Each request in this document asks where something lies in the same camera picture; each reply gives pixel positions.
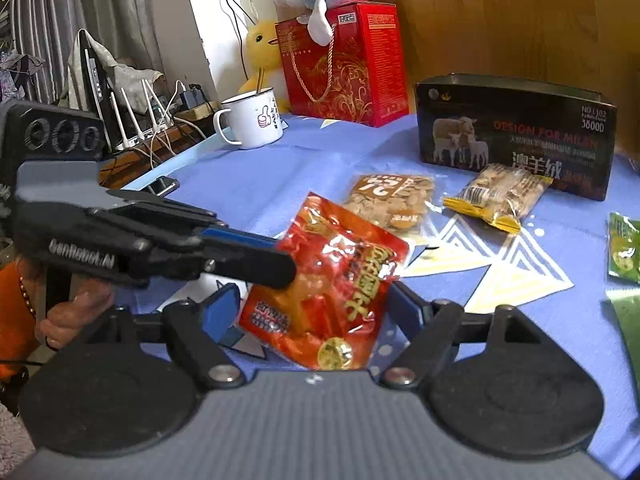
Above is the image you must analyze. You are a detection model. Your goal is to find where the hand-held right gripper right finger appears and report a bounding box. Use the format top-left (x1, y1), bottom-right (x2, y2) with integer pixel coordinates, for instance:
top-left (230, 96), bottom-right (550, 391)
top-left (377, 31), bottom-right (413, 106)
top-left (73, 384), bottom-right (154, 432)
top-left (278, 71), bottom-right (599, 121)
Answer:
top-left (382, 280), bottom-right (540, 392)

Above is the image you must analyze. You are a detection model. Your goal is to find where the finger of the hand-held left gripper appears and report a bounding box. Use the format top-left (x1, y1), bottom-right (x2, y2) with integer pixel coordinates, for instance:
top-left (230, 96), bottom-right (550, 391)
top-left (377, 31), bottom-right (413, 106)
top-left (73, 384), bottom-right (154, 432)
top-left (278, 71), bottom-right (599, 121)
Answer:
top-left (120, 197), bottom-right (281, 253)
top-left (87, 207), bottom-right (299, 292)

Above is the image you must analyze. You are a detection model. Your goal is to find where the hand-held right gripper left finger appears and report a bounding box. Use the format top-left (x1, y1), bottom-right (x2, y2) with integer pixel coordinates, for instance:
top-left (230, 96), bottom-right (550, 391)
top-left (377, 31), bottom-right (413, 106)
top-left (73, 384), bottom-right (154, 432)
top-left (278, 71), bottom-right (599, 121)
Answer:
top-left (102, 282), bottom-right (247, 392)

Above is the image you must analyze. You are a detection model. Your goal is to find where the red snack packet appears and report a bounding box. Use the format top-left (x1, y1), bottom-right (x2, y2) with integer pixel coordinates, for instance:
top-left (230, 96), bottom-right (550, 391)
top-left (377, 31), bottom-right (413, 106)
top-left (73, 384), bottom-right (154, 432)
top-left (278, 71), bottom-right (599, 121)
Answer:
top-left (238, 191), bottom-right (412, 372)

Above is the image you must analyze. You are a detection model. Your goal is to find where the dark box with sheep print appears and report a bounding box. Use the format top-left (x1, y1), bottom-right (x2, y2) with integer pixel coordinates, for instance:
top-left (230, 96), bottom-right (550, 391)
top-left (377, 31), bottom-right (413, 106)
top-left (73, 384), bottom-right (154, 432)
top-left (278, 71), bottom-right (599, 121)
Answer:
top-left (415, 74), bottom-right (619, 202)

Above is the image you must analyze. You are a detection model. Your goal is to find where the person's left hand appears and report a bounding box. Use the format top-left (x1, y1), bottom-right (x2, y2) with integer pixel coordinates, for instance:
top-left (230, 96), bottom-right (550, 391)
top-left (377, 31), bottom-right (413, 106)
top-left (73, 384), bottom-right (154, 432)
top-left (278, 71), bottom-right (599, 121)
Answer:
top-left (36, 289), bottom-right (116, 352)

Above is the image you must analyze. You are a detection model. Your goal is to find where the black smartphone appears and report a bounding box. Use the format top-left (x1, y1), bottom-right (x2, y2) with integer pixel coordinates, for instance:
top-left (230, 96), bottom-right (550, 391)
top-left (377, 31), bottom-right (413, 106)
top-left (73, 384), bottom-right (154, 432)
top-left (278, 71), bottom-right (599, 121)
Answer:
top-left (147, 175), bottom-right (180, 197)

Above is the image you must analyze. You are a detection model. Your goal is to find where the white router with antennas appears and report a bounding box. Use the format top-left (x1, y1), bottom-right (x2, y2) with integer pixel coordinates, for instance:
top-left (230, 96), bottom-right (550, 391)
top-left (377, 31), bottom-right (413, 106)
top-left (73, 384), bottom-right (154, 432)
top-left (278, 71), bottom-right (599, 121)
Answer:
top-left (109, 79), bottom-right (175, 152)

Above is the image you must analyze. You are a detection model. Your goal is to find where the black standing device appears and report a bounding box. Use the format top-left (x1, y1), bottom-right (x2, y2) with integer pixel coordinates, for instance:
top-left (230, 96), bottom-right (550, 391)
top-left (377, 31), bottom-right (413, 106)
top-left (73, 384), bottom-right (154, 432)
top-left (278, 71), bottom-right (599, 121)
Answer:
top-left (81, 46), bottom-right (109, 128)

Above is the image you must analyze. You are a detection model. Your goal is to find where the blue printed bed sheet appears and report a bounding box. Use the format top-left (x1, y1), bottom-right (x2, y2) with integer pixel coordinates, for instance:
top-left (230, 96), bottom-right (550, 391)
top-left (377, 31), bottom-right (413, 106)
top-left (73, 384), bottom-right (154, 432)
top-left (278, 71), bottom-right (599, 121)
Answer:
top-left (100, 110), bottom-right (640, 480)

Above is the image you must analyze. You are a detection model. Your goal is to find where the clear almond slice packet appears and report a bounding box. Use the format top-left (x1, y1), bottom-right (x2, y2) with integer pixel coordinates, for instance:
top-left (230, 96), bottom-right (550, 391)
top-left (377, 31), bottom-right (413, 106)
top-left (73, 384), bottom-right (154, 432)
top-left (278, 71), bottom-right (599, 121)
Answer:
top-left (342, 172), bottom-right (437, 234)

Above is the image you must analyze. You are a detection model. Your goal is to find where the wooden side table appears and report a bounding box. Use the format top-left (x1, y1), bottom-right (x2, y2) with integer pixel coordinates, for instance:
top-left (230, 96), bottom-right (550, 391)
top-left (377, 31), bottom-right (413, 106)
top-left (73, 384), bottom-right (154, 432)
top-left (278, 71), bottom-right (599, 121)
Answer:
top-left (99, 104), bottom-right (222, 188)

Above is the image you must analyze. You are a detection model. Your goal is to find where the white enamel mug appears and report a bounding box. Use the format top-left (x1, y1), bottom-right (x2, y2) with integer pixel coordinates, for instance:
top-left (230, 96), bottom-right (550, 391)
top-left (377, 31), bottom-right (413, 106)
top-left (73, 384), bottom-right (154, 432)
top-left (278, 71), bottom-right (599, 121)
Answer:
top-left (213, 87), bottom-right (285, 150)

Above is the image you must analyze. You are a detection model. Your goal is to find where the grey draped cloth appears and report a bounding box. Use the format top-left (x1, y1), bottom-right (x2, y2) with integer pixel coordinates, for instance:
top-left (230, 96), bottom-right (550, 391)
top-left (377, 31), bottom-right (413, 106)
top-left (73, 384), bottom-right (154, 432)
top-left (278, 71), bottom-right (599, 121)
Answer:
top-left (66, 28), bottom-right (166, 112)

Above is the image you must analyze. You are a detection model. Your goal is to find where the black charger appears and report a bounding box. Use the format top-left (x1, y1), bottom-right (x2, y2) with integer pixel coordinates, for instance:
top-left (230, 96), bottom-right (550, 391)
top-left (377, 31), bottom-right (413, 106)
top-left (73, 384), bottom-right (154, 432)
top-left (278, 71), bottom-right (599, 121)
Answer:
top-left (179, 84), bottom-right (207, 112)

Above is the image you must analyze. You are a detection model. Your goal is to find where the yellow-edged cracker packet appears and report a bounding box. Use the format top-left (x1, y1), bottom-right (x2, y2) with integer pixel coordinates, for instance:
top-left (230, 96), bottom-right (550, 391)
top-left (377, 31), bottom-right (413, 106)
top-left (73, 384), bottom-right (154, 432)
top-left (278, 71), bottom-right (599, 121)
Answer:
top-left (442, 162), bottom-right (554, 237)

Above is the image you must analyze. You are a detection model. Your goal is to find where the grey curtain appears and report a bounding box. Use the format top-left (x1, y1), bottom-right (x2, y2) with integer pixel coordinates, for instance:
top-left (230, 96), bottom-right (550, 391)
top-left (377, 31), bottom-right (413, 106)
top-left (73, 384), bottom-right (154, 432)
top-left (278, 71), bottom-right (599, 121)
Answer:
top-left (0, 0), bottom-right (162, 107)

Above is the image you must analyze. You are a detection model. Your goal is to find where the yellow duck plush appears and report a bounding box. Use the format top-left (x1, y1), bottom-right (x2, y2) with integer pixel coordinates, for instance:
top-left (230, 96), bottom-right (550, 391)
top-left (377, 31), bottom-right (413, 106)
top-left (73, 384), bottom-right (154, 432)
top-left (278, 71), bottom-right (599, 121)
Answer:
top-left (237, 18), bottom-right (292, 114)

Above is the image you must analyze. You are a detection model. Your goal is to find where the red gift bag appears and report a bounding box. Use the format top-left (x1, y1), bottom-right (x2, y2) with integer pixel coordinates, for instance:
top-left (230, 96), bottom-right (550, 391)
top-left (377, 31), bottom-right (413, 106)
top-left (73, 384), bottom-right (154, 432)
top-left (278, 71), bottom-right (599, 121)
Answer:
top-left (274, 2), bottom-right (405, 129)

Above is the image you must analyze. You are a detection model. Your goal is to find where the dark green snack packet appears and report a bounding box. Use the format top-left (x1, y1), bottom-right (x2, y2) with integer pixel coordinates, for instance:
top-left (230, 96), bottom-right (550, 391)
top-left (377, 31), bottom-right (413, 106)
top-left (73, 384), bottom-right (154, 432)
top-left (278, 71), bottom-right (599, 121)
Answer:
top-left (606, 290), bottom-right (640, 388)

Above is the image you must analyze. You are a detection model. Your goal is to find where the light green snack packet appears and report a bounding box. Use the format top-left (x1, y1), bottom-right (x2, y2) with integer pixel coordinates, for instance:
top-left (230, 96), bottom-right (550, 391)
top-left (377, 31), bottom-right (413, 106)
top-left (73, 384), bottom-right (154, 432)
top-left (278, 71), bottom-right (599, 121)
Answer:
top-left (606, 211), bottom-right (640, 286)

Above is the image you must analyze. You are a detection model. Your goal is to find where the wood grain board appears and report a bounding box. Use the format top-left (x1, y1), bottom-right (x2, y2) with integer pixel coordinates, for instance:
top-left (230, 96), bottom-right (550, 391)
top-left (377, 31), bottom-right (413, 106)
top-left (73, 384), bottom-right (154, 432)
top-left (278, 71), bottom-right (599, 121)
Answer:
top-left (264, 0), bottom-right (640, 127)

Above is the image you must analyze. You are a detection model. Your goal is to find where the beaded bracelet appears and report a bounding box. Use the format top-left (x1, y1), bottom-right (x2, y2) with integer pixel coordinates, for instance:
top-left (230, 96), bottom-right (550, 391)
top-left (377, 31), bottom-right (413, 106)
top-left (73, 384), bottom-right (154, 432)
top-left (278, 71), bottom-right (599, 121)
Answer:
top-left (18, 272), bottom-right (37, 317)

